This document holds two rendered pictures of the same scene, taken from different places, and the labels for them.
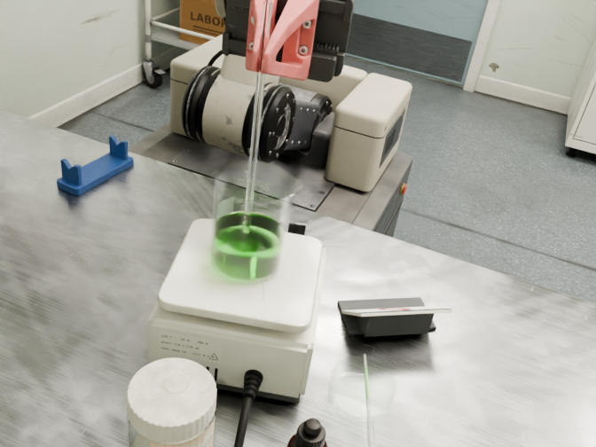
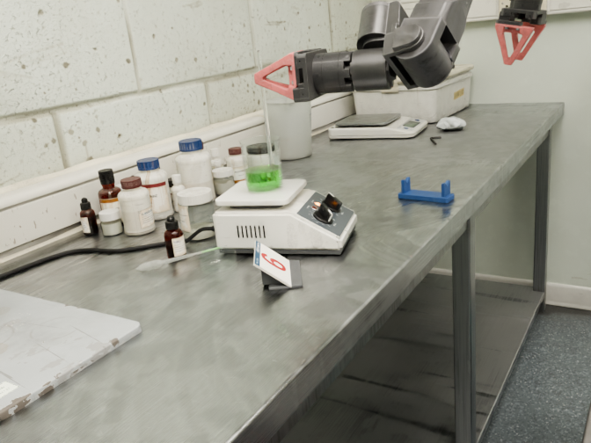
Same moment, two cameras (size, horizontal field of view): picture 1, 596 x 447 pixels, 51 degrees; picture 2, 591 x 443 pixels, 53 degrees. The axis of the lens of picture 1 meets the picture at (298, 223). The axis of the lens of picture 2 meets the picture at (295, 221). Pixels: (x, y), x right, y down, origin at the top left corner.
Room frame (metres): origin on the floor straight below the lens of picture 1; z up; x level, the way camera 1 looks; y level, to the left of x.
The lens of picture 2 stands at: (0.70, -0.83, 1.08)
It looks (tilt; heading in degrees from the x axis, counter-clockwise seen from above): 18 degrees down; 106
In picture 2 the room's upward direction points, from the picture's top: 6 degrees counter-clockwise
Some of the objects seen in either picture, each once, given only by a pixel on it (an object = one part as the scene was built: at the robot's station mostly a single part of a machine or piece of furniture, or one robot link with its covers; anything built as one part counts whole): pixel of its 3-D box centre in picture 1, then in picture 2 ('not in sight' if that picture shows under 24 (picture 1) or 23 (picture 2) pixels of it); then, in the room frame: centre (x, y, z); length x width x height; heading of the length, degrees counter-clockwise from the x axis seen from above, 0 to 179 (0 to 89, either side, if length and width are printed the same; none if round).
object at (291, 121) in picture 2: not in sight; (288, 127); (0.28, 0.69, 0.82); 0.18 x 0.13 x 0.15; 109
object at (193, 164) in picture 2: not in sight; (194, 170); (0.18, 0.28, 0.81); 0.07 x 0.07 x 0.13
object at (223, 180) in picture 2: not in sight; (223, 181); (0.22, 0.33, 0.78); 0.05 x 0.05 x 0.05
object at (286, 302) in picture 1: (246, 270); (262, 192); (0.41, 0.04, 0.83); 0.12 x 0.12 x 0.01; 88
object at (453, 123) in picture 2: not in sight; (451, 123); (0.70, 0.93, 0.77); 0.08 x 0.08 x 0.04; 79
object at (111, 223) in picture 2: not in sight; (111, 222); (0.10, 0.08, 0.77); 0.04 x 0.04 x 0.04
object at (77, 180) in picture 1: (96, 162); (425, 189); (0.65, 0.25, 0.77); 0.10 x 0.03 x 0.04; 157
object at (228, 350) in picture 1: (247, 290); (280, 217); (0.43, 0.04, 0.79); 0.22 x 0.13 x 0.08; 178
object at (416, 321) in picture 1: (393, 306); (277, 262); (0.46, -0.10, 0.77); 0.09 x 0.06 x 0.04; 106
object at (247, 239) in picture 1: (253, 225); (261, 165); (0.41, 0.04, 0.88); 0.07 x 0.06 x 0.08; 93
